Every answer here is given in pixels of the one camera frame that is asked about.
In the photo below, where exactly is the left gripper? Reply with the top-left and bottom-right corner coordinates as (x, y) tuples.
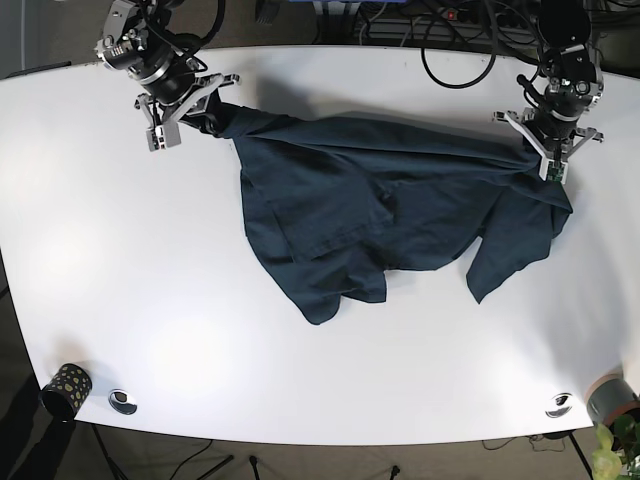
(493, 100), (603, 185)

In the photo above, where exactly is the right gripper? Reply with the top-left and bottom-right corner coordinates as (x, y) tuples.
(134, 73), (241, 152)

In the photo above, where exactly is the navy blue T-shirt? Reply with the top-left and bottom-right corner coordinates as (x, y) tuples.
(216, 104), (575, 327)

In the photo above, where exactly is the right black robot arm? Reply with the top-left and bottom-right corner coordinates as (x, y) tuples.
(95, 1), (240, 152)

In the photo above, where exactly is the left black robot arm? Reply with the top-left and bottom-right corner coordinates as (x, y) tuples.
(494, 1), (604, 184)

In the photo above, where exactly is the grey plant pot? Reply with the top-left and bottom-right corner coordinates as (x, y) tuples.
(585, 374), (639, 427)

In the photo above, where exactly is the right metal table grommet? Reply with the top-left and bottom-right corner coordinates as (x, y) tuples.
(544, 393), (575, 419)

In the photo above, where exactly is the metal table grommet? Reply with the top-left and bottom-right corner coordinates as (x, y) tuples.
(544, 393), (575, 419)
(108, 389), (138, 415)

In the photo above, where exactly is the left metal table grommet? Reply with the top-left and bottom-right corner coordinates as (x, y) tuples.
(108, 389), (138, 415)

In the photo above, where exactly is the black floral cup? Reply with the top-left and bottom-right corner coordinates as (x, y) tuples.
(39, 363), (93, 422)

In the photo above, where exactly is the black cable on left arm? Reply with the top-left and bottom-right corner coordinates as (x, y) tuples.
(420, 0), (541, 91)

